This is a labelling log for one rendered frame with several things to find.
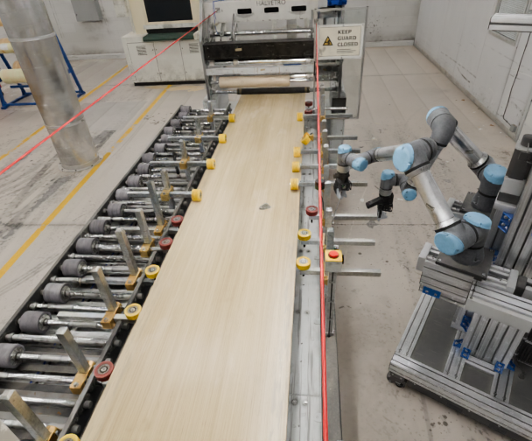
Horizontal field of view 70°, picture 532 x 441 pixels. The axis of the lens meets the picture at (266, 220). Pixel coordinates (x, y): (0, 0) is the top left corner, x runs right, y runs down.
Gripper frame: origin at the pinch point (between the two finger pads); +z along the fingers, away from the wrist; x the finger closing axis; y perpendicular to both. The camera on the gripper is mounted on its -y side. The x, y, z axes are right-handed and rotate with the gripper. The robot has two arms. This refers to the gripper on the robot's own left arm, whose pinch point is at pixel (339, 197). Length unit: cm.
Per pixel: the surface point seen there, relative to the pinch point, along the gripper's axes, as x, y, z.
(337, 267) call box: -34, 74, -17
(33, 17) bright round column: -218, -323, -80
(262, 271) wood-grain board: -60, 38, 11
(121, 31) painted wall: -193, -964, 34
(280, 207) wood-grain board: -34.1, -16.6, 10.8
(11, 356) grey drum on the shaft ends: -183, 50, 18
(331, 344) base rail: -36, 77, 31
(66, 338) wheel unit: -148, 69, -7
